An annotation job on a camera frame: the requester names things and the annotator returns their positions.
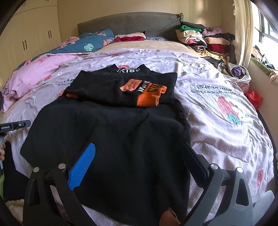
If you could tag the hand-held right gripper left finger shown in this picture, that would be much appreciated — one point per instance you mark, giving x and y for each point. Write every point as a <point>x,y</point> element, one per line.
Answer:
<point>83,163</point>

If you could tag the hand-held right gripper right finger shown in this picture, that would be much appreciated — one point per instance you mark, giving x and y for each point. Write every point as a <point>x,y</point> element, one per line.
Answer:
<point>194,159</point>

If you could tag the black sweater with orange cuffs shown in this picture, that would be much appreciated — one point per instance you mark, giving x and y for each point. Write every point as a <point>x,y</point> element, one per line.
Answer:
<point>121,141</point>

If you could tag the pile of folded clothes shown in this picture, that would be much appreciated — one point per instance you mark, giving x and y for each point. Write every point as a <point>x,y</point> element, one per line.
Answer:
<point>208,41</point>

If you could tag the clothes heap on windowsill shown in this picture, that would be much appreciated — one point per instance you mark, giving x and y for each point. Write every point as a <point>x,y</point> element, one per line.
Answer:
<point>262,58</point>

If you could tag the person's left hand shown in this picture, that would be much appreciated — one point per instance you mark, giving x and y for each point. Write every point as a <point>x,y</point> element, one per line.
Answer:
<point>2,152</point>

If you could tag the lilac printed bed cover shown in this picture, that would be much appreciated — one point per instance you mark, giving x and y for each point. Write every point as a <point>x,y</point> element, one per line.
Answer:
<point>217,121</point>

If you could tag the dark cloth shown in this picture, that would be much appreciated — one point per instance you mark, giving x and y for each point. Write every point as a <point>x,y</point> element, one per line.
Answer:
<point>13,173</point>

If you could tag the pink quilt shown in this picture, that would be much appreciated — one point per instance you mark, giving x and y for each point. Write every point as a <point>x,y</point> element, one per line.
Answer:
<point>28,76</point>

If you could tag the cream fluffy rug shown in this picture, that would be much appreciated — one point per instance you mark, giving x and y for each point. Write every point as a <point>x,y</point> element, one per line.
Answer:
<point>14,209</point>

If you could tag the red plastic bag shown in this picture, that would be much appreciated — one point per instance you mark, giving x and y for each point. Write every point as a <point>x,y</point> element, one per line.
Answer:
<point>254,98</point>

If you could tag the cream wardrobe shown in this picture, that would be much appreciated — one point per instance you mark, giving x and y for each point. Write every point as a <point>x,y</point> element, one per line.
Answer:
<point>28,37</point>

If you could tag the purple garment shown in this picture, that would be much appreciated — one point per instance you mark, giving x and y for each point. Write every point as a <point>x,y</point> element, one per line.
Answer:
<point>237,71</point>

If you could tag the blue floral quilt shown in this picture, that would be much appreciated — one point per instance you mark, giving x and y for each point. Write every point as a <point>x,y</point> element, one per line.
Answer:
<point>91,44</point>

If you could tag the beige bed sheet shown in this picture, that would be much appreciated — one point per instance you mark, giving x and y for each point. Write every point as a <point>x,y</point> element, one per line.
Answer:
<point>147,46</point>

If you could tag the grey patterned pillow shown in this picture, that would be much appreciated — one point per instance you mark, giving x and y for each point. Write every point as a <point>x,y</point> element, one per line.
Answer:
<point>156,38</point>

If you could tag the red and white pillow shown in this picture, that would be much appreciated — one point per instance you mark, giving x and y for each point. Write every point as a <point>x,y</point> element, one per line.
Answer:
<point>130,38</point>

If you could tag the cream curtain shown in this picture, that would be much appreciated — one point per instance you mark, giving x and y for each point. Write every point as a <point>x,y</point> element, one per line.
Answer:
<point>242,32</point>

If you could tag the grey quilted headboard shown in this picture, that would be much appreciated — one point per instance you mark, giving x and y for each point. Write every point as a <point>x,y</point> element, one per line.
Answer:
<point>141,24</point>

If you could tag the window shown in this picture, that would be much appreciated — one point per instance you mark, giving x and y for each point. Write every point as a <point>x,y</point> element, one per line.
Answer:
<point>267,28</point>

